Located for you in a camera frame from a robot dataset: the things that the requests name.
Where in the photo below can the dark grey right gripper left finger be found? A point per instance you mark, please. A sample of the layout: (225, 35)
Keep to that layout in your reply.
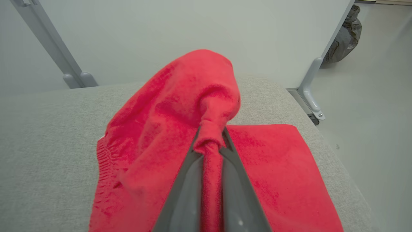
(183, 199)

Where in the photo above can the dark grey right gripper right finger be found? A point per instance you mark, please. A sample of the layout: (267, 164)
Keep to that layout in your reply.
(238, 199)

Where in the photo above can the black garbage bag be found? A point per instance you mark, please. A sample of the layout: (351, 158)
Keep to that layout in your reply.
(346, 38)

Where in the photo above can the grey end partition post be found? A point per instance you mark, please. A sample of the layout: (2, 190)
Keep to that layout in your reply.
(313, 83)

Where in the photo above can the grey double partition post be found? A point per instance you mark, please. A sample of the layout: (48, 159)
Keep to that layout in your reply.
(54, 42)

